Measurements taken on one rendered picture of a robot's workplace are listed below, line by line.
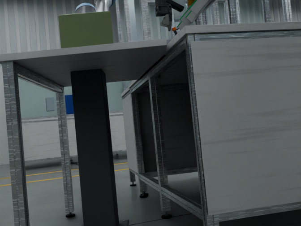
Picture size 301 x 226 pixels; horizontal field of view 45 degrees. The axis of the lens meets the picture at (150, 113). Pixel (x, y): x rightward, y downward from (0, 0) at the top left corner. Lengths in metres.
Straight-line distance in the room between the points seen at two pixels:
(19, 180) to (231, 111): 0.89
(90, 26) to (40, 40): 8.36
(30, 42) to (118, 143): 4.34
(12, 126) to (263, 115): 1.00
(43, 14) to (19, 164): 9.04
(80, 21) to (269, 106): 1.04
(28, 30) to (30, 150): 4.33
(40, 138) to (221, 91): 5.72
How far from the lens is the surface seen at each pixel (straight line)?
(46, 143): 6.88
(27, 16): 10.45
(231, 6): 1.70
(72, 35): 1.91
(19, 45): 10.21
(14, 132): 1.57
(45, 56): 1.54
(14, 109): 1.58
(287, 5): 3.27
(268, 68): 1.45
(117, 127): 7.10
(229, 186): 1.37
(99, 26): 1.91
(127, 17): 2.99
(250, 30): 1.45
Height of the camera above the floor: 0.49
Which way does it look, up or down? 3 degrees up
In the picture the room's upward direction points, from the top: 6 degrees counter-clockwise
